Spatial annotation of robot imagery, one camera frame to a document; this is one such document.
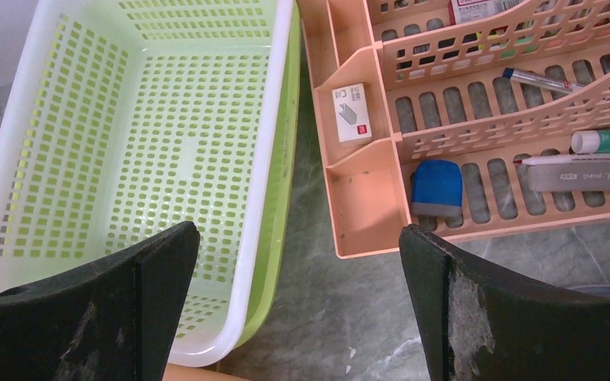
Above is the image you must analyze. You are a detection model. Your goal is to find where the white staple box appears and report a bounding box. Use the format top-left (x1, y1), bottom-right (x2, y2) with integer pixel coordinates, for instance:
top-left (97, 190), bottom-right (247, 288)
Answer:
top-left (331, 83), bottom-right (373, 147)

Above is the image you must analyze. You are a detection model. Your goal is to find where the green perforated tray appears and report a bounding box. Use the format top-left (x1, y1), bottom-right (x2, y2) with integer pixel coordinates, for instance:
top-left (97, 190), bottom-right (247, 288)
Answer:
top-left (235, 6), bottom-right (301, 348)

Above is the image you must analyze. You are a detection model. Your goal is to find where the grey pen case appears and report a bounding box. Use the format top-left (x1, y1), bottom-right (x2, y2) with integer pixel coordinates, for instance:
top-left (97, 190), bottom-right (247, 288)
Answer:
top-left (527, 163), bottom-right (610, 192)

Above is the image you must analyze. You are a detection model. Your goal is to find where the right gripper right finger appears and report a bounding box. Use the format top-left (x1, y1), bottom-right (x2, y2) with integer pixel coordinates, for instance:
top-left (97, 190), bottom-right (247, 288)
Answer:
top-left (399, 225), bottom-right (610, 380)

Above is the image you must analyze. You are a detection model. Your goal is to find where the white red pen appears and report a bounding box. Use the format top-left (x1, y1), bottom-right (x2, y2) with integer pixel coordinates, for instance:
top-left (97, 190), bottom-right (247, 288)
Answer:
top-left (513, 153), bottom-right (610, 166)

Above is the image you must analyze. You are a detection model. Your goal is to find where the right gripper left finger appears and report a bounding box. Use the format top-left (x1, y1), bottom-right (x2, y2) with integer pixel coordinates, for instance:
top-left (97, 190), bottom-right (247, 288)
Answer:
top-left (0, 221), bottom-right (200, 380)

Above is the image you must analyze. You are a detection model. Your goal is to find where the white perforated tray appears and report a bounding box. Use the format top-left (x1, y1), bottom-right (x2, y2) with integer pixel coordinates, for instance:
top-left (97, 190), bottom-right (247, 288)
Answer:
top-left (0, 1), bottom-right (299, 367)

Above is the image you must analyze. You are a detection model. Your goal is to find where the orange plastic file organizer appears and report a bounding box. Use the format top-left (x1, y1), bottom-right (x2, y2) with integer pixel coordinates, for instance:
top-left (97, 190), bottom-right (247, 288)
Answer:
top-left (298, 1), bottom-right (610, 259)

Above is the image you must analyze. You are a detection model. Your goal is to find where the silver blue marker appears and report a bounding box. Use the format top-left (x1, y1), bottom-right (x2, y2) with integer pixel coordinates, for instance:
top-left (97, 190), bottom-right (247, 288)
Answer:
top-left (502, 67), bottom-right (585, 94)

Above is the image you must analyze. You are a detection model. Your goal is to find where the green white glue stick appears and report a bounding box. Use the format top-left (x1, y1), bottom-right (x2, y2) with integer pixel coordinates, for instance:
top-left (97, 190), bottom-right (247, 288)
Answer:
top-left (571, 130), bottom-right (610, 154)

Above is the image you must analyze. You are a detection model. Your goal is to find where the blue eraser block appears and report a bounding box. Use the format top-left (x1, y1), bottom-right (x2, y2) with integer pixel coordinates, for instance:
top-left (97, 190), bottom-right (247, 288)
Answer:
top-left (410, 160), bottom-right (463, 218)

